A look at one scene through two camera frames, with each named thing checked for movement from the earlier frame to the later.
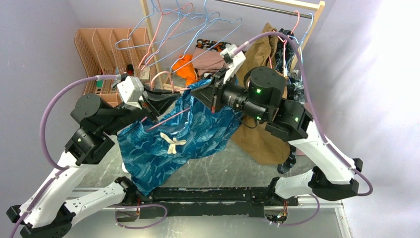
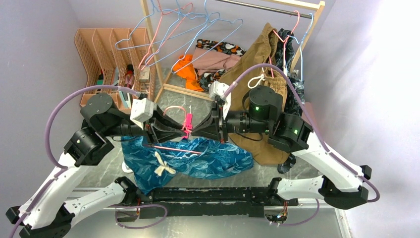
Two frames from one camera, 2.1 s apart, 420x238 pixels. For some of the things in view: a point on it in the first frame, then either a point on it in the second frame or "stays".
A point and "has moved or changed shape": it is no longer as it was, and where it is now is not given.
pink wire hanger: [174, 89] -> [175, 149]
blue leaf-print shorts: [186, 128] has moved or changed shape
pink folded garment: [205, 60] stays
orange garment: [183, 66] stays
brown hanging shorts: [249, 137] stays
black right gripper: [212, 95] -> [209, 128]
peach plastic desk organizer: [114, 51] stays
